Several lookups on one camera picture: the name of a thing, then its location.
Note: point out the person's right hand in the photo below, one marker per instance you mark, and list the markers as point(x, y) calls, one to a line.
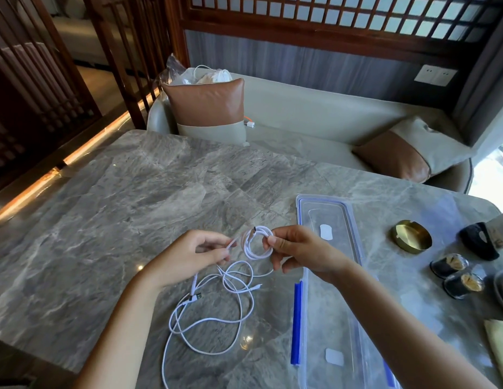
point(308, 251)

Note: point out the person's left hand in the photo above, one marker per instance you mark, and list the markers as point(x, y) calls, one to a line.
point(180, 259)

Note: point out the person's right fingers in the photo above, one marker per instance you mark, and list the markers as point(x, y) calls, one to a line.
point(280, 241)

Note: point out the person's left thumb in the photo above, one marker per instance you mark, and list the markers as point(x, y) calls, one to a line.
point(215, 237)

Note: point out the person's left forearm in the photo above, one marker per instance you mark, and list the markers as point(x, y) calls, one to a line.
point(122, 332)

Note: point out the person's right forearm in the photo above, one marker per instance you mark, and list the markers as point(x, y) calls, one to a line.
point(397, 332)

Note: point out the clear container lid blue clips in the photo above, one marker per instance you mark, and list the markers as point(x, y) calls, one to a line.
point(336, 320)

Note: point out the white orange charger plug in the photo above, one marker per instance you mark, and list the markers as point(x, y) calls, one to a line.
point(249, 123)

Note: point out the beige sofa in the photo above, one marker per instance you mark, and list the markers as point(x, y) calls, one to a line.
point(316, 117)

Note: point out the brown and beige cushion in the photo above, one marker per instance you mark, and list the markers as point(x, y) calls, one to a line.
point(207, 107)
point(397, 155)

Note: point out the brass ashtray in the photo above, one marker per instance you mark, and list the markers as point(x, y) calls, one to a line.
point(411, 236)

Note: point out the warm light strip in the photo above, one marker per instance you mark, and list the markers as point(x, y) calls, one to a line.
point(81, 145)

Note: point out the clear plastic bag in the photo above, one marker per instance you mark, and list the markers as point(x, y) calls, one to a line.
point(178, 74)

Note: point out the small black toothpick jar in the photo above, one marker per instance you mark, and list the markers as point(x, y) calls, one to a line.
point(462, 285)
point(446, 266)

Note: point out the black holder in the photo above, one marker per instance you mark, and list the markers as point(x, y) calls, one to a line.
point(476, 241)

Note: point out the wooden railing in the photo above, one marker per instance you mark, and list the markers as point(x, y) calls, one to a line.
point(126, 48)

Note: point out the wooden lattice screen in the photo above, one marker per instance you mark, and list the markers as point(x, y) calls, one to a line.
point(336, 20)

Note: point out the yellow folded napkin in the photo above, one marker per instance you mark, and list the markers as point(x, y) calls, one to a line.
point(500, 344)

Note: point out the dark wooden slat partition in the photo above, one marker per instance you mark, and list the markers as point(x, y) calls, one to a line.
point(28, 76)

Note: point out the grey curtain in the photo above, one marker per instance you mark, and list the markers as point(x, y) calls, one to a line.
point(484, 85)

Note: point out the white wall outlet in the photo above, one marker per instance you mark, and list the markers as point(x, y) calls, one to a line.
point(436, 75)

